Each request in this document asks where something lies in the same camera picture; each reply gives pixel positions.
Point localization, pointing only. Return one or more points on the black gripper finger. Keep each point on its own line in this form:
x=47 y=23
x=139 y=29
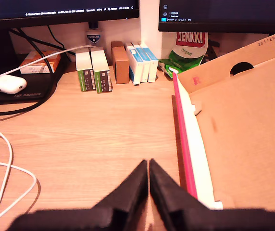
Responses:
x=166 y=192
x=132 y=192

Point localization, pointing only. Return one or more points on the red Nike shoebox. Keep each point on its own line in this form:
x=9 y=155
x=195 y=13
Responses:
x=248 y=144

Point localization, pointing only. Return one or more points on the brown cardboard box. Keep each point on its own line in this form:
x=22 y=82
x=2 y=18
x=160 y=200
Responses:
x=120 y=65

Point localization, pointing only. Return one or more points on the white and green box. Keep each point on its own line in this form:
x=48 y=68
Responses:
x=100 y=62
x=83 y=62

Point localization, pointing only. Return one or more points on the black TUF Gaming box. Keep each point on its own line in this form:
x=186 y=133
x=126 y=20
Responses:
x=36 y=84

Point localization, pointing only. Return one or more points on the orange and white box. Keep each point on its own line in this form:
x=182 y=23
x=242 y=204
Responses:
x=33 y=69

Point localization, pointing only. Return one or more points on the green Jenkki gum bag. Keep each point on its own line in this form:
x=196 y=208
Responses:
x=188 y=55

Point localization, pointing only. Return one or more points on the white earbuds case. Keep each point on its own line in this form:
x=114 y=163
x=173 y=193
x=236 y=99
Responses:
x=7 y=84

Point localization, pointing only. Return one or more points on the large computer monitor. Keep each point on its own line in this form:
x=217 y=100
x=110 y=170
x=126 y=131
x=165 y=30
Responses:
x=224 y=16

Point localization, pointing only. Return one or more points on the small dark computer monitor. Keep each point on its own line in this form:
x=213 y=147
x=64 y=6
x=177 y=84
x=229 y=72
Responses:
x=55 y=16

